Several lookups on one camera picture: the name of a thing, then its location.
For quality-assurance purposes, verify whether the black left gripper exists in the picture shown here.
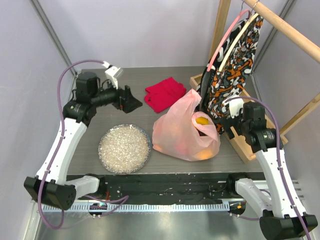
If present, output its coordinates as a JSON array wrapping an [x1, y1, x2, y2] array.
[[91, 76, 143, 113]]

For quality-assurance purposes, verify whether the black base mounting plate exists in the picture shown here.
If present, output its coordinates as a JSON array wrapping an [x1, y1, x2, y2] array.
[[66, 171, 266, 204]]

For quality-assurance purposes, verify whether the patterned orange black garment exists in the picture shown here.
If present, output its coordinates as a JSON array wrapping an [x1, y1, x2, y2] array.
[[206, 15, 264, 129]]

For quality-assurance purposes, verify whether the yellow fake bell pepper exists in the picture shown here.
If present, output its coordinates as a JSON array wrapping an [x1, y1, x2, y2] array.
[[195, 116, 210, 126]]

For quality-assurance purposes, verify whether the wooden clothes rack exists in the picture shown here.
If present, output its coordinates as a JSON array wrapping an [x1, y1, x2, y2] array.
[[189, 0, 320, 164]]

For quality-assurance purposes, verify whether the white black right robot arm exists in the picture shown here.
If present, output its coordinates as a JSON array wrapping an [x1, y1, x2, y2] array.
[[221, 96, 318, 240]]

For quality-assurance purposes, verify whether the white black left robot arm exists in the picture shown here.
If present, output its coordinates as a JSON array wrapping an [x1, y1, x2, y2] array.
[[23, 72, 143, 211]]

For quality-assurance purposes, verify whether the round plate of rice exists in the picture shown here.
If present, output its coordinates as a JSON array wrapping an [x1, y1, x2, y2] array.
[[98, 124, 152, 175]]

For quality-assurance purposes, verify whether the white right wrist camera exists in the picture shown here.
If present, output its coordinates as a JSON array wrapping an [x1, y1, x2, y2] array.
[[228, 97, 244, 119]]

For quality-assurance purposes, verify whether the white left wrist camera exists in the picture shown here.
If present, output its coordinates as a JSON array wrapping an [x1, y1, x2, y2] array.
[[102, 61, 123, 90]]

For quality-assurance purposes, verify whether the black white striped garment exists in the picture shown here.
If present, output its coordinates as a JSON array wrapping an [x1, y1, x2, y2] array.
[[196, 69, 215, 113]]

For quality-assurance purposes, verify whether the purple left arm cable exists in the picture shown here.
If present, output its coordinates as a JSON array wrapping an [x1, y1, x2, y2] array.
[[37, 59, 130, 230]]

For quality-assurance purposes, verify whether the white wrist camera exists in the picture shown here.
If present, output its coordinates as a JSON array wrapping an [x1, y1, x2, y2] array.
[[228, 97, 244, 119], [102, 61, 123, 90]]

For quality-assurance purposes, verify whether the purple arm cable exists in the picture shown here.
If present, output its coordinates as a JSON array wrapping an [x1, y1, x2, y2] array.
[[223, 96, 312, 240], [37, 59, 130, 230]]

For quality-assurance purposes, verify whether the red folded cloth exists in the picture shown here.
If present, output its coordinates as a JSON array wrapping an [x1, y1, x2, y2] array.
[[144, 77, 187, 114]]

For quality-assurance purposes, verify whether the pink plastic bag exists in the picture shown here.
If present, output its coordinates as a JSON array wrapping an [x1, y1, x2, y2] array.
[[152, 89, 221, 162]]

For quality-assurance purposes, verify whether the pink clothes hanger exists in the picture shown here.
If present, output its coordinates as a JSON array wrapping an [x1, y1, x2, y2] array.
[[206, 9, 251, 72]]

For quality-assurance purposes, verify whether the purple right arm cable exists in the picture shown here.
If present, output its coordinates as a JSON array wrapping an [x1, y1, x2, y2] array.
[[223, 96, 312, 240]]

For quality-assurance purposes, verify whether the cream clothes hanger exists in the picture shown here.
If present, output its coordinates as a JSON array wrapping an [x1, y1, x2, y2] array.
[[218, 13, 259, 72]]

